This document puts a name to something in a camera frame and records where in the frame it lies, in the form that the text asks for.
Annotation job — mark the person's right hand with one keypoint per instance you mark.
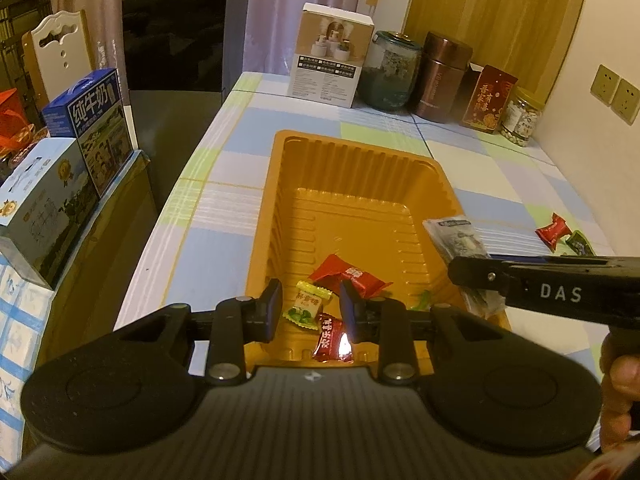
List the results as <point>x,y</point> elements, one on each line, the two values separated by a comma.
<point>620,390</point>

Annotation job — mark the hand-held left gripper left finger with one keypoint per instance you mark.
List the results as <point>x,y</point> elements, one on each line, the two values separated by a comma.
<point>272,310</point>

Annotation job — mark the black glossy appliance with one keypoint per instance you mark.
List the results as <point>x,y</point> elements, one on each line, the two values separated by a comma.
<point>180,35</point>

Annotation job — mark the clear grey snack packet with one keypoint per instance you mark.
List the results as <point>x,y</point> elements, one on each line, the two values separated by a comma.
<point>457,240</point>

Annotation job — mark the brown metal canister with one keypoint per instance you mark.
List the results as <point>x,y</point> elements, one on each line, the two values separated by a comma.
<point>442,80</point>

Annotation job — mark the checked tablecloth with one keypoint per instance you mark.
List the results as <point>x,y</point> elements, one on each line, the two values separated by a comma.
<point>210,240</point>

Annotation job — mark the large red candy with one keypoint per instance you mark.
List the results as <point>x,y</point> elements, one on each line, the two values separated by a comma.
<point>552,231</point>
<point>345,275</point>

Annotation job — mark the white blue patterned cover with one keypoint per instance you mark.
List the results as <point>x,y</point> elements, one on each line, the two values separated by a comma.
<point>20,350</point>

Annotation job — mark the red gold printed packet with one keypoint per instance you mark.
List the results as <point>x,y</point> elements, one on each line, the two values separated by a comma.
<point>490,100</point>

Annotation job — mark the blue milk carton box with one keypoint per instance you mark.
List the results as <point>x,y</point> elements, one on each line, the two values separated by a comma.
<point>95,130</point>

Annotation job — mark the glass jar with lid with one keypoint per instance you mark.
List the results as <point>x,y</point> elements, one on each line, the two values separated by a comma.
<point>390,72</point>

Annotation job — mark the dark shelf rack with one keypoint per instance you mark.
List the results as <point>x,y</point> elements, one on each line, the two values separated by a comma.
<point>20,35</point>

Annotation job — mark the red gift basket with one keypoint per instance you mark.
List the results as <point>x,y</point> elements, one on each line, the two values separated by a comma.
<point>17,130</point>

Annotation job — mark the green brown candy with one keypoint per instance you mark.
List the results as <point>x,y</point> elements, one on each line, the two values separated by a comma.
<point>422,301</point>

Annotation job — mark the dark red foil candy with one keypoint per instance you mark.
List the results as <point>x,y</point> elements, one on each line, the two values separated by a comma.
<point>330,337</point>

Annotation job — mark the dark brown box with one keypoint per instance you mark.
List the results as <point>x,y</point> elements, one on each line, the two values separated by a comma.
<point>472,90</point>

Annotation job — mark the wooden door panel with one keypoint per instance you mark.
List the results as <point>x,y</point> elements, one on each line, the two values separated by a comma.
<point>500,5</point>

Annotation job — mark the clear plastic nut jar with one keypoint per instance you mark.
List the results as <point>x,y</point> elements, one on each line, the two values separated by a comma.
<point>521,117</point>

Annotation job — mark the light blue carton box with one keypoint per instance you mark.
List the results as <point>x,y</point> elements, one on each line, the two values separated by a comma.
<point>45,205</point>

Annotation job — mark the yellow green candy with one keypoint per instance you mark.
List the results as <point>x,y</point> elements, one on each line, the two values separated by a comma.
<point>306,305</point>

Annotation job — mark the white product box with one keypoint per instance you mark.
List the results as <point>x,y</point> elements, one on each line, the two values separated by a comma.
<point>330,55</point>

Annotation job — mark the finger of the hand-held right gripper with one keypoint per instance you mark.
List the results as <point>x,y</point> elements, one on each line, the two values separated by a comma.
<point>475,275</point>

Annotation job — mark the orange plastic tray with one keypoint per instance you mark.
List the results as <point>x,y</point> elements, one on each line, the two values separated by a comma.
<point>350,200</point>

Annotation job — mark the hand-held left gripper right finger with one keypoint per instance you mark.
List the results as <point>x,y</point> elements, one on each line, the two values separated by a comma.
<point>350,310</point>

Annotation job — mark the white chair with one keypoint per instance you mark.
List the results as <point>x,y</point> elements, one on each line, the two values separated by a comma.
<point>60,55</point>

